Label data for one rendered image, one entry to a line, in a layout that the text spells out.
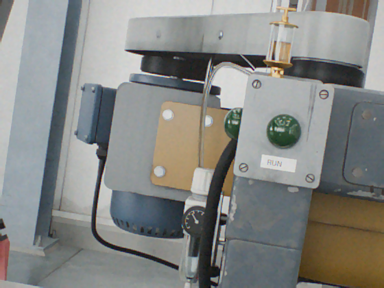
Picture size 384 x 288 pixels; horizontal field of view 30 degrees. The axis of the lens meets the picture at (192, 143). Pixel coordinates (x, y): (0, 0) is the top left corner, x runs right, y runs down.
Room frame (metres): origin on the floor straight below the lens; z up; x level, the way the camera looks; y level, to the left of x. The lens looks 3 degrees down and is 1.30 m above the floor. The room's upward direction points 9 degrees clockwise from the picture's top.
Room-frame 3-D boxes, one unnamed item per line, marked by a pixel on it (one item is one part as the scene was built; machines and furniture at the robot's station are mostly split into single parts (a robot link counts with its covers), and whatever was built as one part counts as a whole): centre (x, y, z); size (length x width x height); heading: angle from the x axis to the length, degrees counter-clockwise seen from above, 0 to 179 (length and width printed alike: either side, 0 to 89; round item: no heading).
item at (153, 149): (1.09, -0.02, 1.23); 0.28 x 0.07 x 0.16; 85
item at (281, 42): (0.71, -0.07, 1.37); 0.03 x 0.02 x 0.03; 85
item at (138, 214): (1.17, 0.04, 1.21); 0.15 x 0.15 x 0.25
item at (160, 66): (1.17, 0.04, 1.35); 0.12 x 0.12 x 0.04
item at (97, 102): (1.14, 0.14, 1.25); 0.10 x 0.08 x 0.12; 20
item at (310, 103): (0.65, -0.08, 1.29); 0.08 x 0.05 x 0.09; 85
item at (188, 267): (0.90, -0.02, 1.11); 0.03 x 0.03 x 0.06
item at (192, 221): (0.88, -0.02, 1.16); 0.04 x 0.02 x 0.04; 85
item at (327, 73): (0.83, -0.14, 1.35); 0.09 x 0.09 x 0.03
